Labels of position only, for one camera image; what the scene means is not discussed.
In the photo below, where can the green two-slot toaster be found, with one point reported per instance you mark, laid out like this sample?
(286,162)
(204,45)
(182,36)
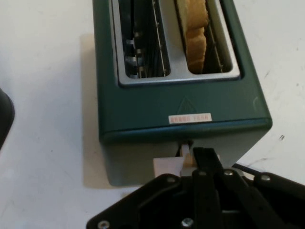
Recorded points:
(181,102)

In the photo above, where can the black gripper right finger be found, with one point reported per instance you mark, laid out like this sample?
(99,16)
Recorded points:
(247,198)

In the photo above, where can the toasted bread slice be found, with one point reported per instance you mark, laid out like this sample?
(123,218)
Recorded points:
(195,35)

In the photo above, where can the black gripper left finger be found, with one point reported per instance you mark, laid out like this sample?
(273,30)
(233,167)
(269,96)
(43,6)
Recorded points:
(203,195)

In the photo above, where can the black coffee machine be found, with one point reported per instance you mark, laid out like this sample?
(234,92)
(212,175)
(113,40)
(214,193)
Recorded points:
(6,119)

